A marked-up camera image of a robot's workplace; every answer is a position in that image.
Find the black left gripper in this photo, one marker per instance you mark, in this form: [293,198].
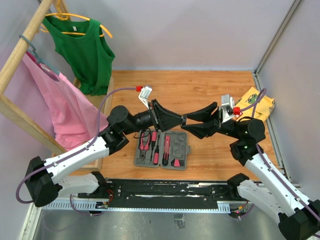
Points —
[167,119]

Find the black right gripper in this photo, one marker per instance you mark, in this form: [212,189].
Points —
[200,130]

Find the grey plastic tool case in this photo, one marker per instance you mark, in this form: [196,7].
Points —
[179,149]

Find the pink handled pliers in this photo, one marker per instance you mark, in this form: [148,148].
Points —
[144,145]

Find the pink hex key set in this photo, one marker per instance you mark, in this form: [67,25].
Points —
[178,163]

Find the black electrical tape roll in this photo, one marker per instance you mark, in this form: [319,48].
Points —
[183,120]

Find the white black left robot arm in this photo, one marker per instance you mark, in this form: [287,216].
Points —
[43,176]

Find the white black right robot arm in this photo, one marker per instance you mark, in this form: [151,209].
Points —
[297,216]

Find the yellow patterned cloth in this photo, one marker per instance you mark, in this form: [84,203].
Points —
[263,109]

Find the pink shirt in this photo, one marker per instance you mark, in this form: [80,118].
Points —
[73,116]

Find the green tank top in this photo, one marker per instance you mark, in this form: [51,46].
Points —
[84,48]

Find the grey clothes hanger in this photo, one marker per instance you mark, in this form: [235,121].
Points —
[44,65]

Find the wooden clothes rack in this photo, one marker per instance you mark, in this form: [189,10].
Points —
[23,113]

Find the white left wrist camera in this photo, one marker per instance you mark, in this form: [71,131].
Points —
[144,93]

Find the aluminium frame post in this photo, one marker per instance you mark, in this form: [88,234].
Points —
[293,9]

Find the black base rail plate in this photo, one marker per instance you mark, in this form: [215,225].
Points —
[163,194]

